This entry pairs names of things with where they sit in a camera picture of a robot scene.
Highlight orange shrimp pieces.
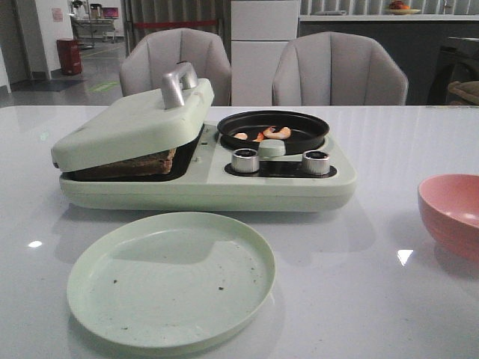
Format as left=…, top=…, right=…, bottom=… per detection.
left=234, top=126, right=291, bottom=142

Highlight bread slice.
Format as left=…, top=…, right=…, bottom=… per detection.
left=70, top=148, right=177, bottom=180

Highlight mint green breakfast maker lid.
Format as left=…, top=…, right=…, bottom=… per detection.
left=51, top=78, right=214, bottom=172

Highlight pink plastic bowl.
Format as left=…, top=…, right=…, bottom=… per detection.
left=418, top=174, right=478, bottom=263

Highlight mint green breakfast maker base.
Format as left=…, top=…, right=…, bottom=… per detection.
left=59, top=124, right=356, bottom=212

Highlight left silver control knob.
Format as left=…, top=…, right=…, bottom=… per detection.
left=231, top=148, right=260, bottom=174

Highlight silver control knob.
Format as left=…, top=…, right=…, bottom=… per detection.
left=301, top=150, right=330, bottom=176
left=231, top=148, right=260, bottom=174

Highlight right silver control knob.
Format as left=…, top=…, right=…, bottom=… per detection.
left=301, top=150, right=330, bottom=176

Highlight black round frying pan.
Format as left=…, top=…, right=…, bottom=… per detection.
left=217, top=110, right=329, bottom=155

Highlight mint green round plate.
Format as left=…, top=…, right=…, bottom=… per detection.
left=67, top=212, right=276, bottom=356

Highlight right grey upholstered chair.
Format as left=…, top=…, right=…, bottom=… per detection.
left=272, top=31, right=409, bottom=106

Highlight grey upholstered chair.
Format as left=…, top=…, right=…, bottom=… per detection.
left=272, top=31, right=409, bottom=106
left=120, top=28, right=231, bottom=106

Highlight white cabinet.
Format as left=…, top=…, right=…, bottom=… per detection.
left=231, top=1, right=300, bottom=106

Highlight left grey upholstered chair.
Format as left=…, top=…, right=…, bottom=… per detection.
left=120, top=28, right=231, bottom=106

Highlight red trash bin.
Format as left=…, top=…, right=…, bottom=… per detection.
left=56, top=39, right=82, bottom=76

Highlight grey kitchen counter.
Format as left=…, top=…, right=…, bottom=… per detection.
left=299, top=15, right=478, bottom=105

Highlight fruit bowl on counter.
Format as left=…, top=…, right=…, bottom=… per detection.
left=385, top=0, right=421, bottom=15

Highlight mint green pan handle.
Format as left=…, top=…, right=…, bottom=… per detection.
left=257, top=139, right=302, bottom=162

